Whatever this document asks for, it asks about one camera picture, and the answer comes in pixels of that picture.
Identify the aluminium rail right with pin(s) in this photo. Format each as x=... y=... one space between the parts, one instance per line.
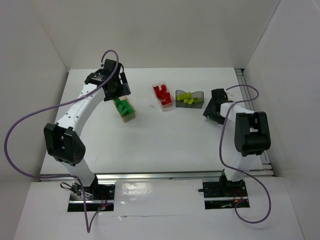
x=256 y=129

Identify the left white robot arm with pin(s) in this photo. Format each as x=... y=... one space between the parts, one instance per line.
x=63 y=139

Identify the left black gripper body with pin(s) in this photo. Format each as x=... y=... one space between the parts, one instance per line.
x=124 y=85

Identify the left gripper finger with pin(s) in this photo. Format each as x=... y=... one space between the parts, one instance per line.
x=123 y=78
x=113 y=90

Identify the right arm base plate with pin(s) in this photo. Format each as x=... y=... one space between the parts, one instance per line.
x=217 y=196

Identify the lime square lego brick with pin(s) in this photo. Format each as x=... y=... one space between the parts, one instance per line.
x=189 y=101

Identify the smoky grey plastic container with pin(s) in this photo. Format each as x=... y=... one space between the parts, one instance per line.
x=198 y=94

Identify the aluminium rail front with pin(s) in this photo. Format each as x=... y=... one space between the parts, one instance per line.
x=158 y=176

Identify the red long lego brick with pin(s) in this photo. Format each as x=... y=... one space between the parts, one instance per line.
x=165 y=99

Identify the lime long lego brick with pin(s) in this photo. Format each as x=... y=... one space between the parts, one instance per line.
x=183 y=96

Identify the tan translucent container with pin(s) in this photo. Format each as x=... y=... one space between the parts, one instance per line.
x=129 y=117

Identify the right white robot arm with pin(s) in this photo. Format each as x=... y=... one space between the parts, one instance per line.
x=233 y=176

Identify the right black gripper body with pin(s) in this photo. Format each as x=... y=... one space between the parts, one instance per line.
x=210 y=111

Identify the clear plastic container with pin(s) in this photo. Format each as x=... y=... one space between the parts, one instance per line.
x=166 y=107

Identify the aluminium rail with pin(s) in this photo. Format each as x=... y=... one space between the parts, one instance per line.
x=158 y=176
x=256 y=129

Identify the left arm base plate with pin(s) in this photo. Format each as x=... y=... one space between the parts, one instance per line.
x=103 y=199

